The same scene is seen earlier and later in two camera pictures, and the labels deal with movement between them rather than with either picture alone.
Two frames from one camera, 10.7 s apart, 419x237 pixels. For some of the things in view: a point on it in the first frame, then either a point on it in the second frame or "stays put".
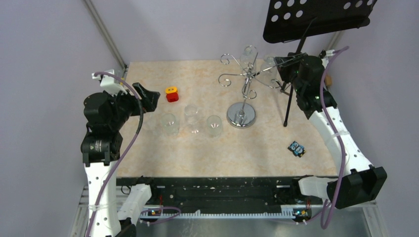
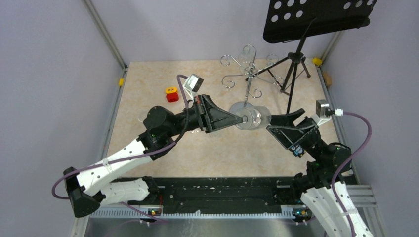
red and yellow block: [172, 94] stays put
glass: [268, 74] → [255, 118]
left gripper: [149, 98] → [210, 117]
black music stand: [288, 19] stays put
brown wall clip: [328, 80] stays put
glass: [248, 60] stays put
